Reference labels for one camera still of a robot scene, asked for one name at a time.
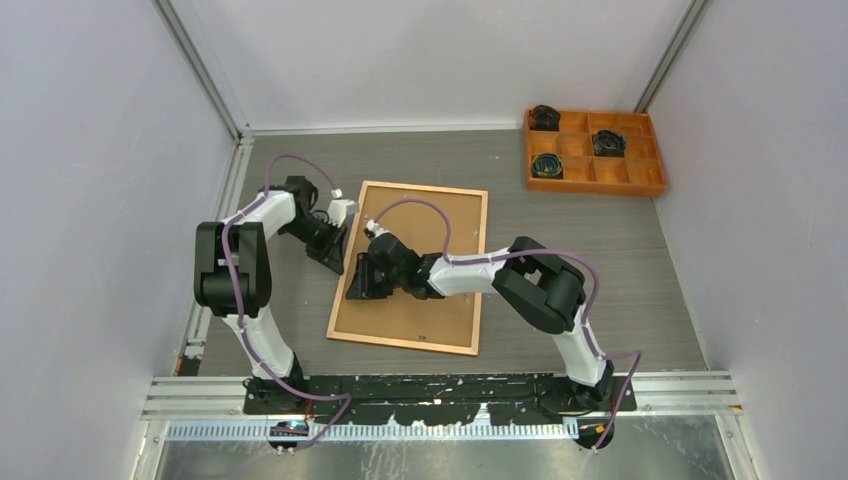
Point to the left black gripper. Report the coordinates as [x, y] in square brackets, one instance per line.
[332, 254]

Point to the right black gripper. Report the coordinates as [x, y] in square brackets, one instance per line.
[363, 286]

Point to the orange wooden picture frame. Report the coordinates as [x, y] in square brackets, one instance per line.
[484, 265]

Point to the brown cardboard backing board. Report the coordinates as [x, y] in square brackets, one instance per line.
[424, 318]

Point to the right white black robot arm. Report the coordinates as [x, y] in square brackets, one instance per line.
[542, 286]

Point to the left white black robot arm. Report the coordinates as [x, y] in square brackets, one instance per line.
[232, 272]

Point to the orange compartment tray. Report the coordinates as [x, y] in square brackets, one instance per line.
[592, 152]

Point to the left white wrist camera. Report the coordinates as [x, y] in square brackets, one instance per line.
[340, 208]

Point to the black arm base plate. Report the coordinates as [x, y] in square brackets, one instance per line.
[434, 400]

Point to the aluminium rail front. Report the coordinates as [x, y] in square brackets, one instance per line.
[670, 393]

